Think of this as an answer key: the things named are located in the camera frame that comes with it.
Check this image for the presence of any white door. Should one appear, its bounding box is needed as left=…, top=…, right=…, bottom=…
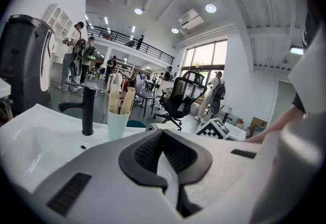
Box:
left=276, top=79, right=297, bottom=127

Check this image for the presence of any black mezzanine railing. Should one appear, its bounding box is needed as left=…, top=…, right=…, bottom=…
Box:
left=86, top=20, right=176, bottom=66

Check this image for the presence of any brown cardboard box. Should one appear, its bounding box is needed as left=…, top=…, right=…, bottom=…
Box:
left=251, top=117, right=268, bottom=133

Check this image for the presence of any large glass window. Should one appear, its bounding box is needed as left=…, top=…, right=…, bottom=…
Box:
left=182, top=39, right=228, bottom=85

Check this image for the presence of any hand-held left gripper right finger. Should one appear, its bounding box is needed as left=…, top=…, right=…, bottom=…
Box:
left=162, top=128, right=265, bottom=224

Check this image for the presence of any black grey floor machine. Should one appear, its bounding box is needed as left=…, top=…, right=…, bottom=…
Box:
left=0, top=14, right=56, bottom=117

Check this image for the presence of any black basin faucet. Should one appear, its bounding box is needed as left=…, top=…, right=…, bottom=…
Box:
left=58, top=82, right=97, bottom=136

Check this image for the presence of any white hanging garment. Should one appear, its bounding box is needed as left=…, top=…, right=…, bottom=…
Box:
left=108, top=72, right=123, bottom=93

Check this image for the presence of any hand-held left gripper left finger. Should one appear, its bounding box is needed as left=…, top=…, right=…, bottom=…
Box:
left=33, top=128, right=184, bottom=224

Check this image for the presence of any white ceiling air conditioner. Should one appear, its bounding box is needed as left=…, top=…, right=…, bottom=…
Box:
left=177, top=9, right=205, bottom=31

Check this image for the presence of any person's black printed shirt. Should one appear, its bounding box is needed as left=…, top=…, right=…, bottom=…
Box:
left=291, top=6, right=326, bottom=114

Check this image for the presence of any black metal-legged table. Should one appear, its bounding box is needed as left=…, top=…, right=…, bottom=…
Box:
left=134, top=90, right=159, bottom=118

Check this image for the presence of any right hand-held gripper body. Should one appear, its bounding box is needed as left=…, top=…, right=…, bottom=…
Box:
left=195, top=118, right=236, bottom=142

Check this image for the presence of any white arched wall shelf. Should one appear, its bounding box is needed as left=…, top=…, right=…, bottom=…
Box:
left=42, top=3, right=73, bottom=40

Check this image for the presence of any beige flat wooden utensil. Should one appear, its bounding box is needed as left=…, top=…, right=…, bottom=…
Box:
left=108, top=85, right=120, bottom=114
left=119, top=87, right=136, bottom=115

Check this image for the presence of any dark teal waste bin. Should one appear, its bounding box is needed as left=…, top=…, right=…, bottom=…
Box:
left=126, top=120, right=147, bottom=128

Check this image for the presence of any person's right forearm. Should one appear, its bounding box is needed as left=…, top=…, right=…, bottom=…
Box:
left=243, top=104, right=306, bottom=145

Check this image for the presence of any white cup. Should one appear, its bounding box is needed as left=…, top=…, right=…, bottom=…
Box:
left=106, top=107, right=130, bottom=141

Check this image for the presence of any white sink basin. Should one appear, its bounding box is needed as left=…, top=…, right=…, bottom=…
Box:
left=0, top=102, right=247, bottom=207

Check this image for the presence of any black mesh office chair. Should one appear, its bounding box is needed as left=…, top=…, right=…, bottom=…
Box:
left=153, top=70, right=207, bottom=131

